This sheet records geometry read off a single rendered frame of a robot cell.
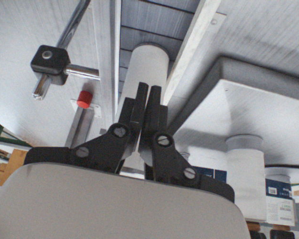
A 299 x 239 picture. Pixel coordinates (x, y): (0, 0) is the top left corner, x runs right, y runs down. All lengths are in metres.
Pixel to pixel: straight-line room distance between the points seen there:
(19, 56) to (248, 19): 0.43
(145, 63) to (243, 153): 0.33
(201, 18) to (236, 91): 0.17
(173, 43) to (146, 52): 0.04
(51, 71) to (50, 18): 0.17
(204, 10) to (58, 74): 0.14
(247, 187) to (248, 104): 0.19
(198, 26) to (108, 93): 0.11
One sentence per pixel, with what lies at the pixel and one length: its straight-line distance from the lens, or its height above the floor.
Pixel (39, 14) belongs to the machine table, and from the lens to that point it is 0.37.
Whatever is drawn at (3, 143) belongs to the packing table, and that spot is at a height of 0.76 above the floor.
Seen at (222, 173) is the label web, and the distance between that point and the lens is 0.70.
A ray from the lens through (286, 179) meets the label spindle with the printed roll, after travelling 0.89.
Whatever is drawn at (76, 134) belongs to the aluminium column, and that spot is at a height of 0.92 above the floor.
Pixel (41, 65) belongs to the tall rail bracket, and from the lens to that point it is 0.20.
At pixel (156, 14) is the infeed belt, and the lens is 0.23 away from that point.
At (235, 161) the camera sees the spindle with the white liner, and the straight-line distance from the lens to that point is 0.48.
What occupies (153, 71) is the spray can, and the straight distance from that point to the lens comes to 0.23.
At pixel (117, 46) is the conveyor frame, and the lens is 0.28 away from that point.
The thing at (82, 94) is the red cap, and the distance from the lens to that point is 0.50.
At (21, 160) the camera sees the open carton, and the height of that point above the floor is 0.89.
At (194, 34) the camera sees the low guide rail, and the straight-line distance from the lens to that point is 0.20.
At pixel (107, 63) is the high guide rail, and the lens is 0.17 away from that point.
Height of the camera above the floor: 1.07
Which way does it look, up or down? 24 degrees down
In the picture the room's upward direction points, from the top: 170 degrees counter-clockwise
